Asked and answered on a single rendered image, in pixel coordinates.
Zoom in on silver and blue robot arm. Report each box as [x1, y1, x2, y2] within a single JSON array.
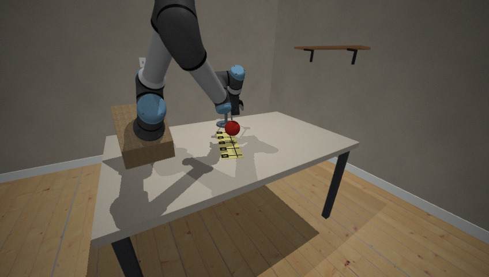
[[133, 0, 245, 141]]

